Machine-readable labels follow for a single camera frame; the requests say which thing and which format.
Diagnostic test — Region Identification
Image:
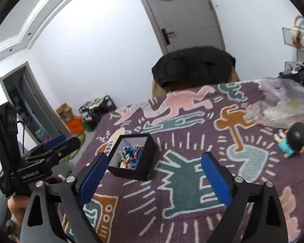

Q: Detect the white handbag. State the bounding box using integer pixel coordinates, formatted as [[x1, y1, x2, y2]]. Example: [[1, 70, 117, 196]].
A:
[[292, 14, 304, 53]]

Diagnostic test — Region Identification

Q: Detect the person's left hand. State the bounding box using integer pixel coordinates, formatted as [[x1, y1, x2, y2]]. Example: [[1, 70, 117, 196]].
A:
[[7, 194, 31, 224]]

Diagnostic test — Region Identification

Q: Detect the grey door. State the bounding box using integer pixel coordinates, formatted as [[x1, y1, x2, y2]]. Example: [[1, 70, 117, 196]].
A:
[[137, 0, 227, 56]]

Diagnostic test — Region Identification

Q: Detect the small cardboard box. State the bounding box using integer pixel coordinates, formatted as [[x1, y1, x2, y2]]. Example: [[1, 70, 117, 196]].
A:
[[56, 103, 74, 122]]

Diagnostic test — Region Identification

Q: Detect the open grey doorway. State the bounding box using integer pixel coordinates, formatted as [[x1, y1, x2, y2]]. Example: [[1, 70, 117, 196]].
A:
[[0, 62, 57, 145]]

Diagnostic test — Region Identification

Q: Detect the blue knotted cord bracelet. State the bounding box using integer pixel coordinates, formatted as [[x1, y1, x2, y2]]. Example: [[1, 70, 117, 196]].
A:
[[122, 145, 142, 169]]

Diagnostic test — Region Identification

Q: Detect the printed blanket with figures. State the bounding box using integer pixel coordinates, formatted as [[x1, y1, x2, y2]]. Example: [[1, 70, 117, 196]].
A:
[[58, 80, 304, 243]]

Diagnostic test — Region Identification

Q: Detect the black cloth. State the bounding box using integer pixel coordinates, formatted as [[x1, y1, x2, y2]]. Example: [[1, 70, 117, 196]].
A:
[[152, 46, 236, 92]]

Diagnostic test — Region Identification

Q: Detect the black wire rack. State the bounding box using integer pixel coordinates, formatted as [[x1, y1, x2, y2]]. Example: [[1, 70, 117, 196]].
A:
[[79, 95, 117, 132]]

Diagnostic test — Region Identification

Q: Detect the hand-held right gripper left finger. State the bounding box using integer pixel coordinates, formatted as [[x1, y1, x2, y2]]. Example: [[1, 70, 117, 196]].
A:
[[20, 152, 109, 243]]

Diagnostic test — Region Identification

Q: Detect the clear plastic bag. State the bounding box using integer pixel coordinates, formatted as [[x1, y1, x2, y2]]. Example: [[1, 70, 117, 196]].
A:
[[246, 78, 304, 129]]

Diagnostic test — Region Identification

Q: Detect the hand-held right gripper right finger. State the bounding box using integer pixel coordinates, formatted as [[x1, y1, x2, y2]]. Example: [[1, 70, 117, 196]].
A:
[[201, 152, 289, 243]]

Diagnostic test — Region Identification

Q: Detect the toy figurine with black hair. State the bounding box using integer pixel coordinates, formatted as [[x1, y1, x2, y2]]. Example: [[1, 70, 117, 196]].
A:
[[274, 122, 304, 159]]

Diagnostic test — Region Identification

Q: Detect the tan chair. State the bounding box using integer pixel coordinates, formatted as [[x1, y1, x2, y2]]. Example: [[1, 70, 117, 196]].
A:
[[151, 63, 240, 99]]

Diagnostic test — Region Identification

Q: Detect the orange bag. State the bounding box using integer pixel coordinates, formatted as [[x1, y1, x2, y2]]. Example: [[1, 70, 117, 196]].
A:
[[66, 116, 85, 133]]

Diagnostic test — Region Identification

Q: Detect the black jewelry box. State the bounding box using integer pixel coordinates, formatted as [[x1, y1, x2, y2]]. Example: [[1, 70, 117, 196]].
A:
[[107, 133, 157, 181]]

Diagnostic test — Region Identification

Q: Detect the black door handle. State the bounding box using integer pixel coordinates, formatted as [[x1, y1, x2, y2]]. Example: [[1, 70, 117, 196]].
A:
[[161, 28, 174, 45]]

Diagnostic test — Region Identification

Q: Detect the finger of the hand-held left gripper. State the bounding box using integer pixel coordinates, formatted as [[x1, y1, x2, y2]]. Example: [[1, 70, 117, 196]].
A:
[[24, 137, 81, 168], [28, 135, 67, 157]]

